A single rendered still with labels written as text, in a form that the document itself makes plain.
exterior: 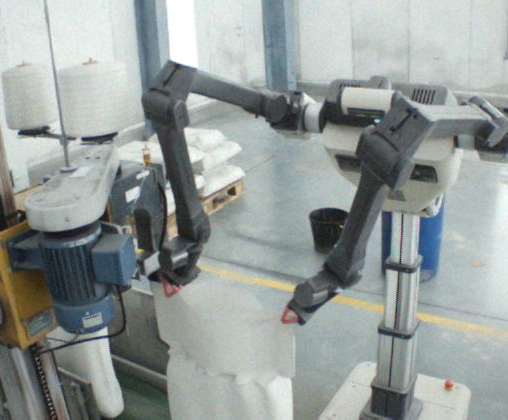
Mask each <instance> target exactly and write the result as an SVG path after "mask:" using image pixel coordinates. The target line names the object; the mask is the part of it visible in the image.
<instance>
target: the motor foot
mask: <svg viewBox="0 0 508 420"><path fill-rule="evenodd" d="M39 232H40V231H39V230H35V229H33V228H30V229H29V230H27V231H24V232H23V233H18V234H17V235H15V236H13V237H11V238H9V239H8V240H7V241H6V246H7V250H8V254H9V258H10V262H11V268H12V271H13V272H15V273H17V272H18V271H22V270H23V269H42V270H44V266H43V262H42V257H41V252H40V249H39V243H38V242H39V241H38V234H39Z"/></svg>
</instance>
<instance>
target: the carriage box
mask: <svg viewBox="0 0 508 420"><path fill-rule="evenodd" d="M43 185H44V184H43V183H36V184H35V185H33V186H30V187H28V188H26V189H23V190H21V191H18V192H16V193H14V197H15V202H16V206H17V214H18V218H19V221H20V223H19V224H18V225H15V226H13V227H11V228H9V229H8V230H5V231H4V230H3V231H1V232H0V307H1V310H2V315H3V318H2V323H1V324H0V340H2V341H5V342H7V343H9V344H12V345H14V346H16V347H18V348H19V349H20V350H22V351H23V350H25V349H27V348H28V346H29V345H32V344H33V343H34V342H35V341H37V340H39V339H41V338H42V337H44V335H48V334H49V333H50V332H51V331H53V330H55V329H57V328H58V327H59V325H58V322H57V319H56V315H55V312H54V308H53V305H52V301H51V295H50V293H49V289H48V284H47V279H46V274H45V270H42V269H23V270H22V271H18V272H17V273H15V272H13V271H12V268H11V262H10V258H9V254H8V250H7V246H6V241H7V240H8V239H9V238H11V237H13V236H15V235H17V234H18V233H23V232H24V231H27V230H29V229H30V228H31V227H29V225H28V220H27V215H26V211H25V206H24V201H25V199H26V198H27V197H28V196H29V195H30V194H31V193H33V192H34V191H35V190H38V189H39V188H40V187H41V186H43ZM49 309H52V313H53V317H54V320H55V324H53V325H52V326H51V327H48V328H47V329H46V330H44V331H43V332H42V333H41V332H40V333H39V334H37V336H35V337H34V338H33V337H32V338H31V337H30V334H29V330H28V326H27V324H28V322H30V321H31V320H33V319H35V318H37V317H38V316H39V315H41V314H43V313H45V312H47V311H48V310H49Z"/></svg>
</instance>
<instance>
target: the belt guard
mask: <svg viewBox="0 0 508 420"><path fill-rule="evenodd" d="M96 149H97V152H96ZM86 154H87V156H86ZM86 154H84V155H83V156H81V157H80V158H78V159H77V160H76V161H75V162H74V163H72V164H77V165H78V168H79V167H83V166H94V167H93V168H92V169H91V171H90V172H89V173H88V174H87V175H86V176H85V177H84V178H69V177H70V176H72V175H73V174H74V173H75V171H76V170H75V171H73V172H66V173H62V172H59V173H58V174H57V175H55V176H54V177H53V178H52V179H50V180H49V181H47V182H46V183H45V184H44V185H43V186H41V187H40V188H39V189H38V190H35V191H34V192H33V193H31V194H30V195H29V196H28V197H27V198H26V199H25V201H24V206H25V211H26V215H27V220H28V225H29V227H31V228H33V229H35V230H39V231H48V232H51V231H62V230H67V229H72V228H76V227H80V226H85V225H88V224H89V223H92V222H94V221H95V220H97V219H98V218H99V217H100V216H101V215H102V214H103V213H104V210H105V207H106V204H107V202H108V196H109V193H110V190H111V187H112V185H113V181H114V178H115V175H116V172H117V169H118V167H119V164H120V162H119V155H118V148H117V146H116V145H102V146H97V147H94V148H92V149H90V150H89V151H88V152H86ZM97 154H98V156H100V158H95V157H97ZM87 157H90V158H88V159H85V158H87Z"/></svg>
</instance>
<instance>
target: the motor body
mask: <svg viewBox="0 0 508 420"><path fill-rule="evenodd" d="M100 237H102V233H101V228H100V224H99V223H98V221H96V220H95V221H94V222H93V226H92V227H91V228H89V229H88V230H87V231H85V232H83V233H81V234H78V235H75V236H71V237H66V238H51V237H48V236H46V235H45V234H44V233H43V231H40V232H39V234H38V241H39V242H38V243H39V249H40V252H41V257H42V262H43V266H44V270H45V274H46V279H47V284H48V289H49V293H50V295H51V301H52V305H53V308H54V312H55V315H56V319H57V322H58V325H59V326H60V327H61V328H62V329H63V330H65V331H66V332H68V333H71V334H84V335H88V334H91V333H95V332H98V331H101V330H103V329H104V328H105V327H106V326H108V325H110V324H111V323H112V319H113V317H114V315H115V313H116V307H115V301H114V296H113V294H112V288H111V285H110V284H109V283H97V281H96V278H95V277H94V273H93V268H92V263H91V257H90V251H92V248H93V247H94V246H95V245H96V243H97V242H98V241H99V240H98V238H100Z"/></svg>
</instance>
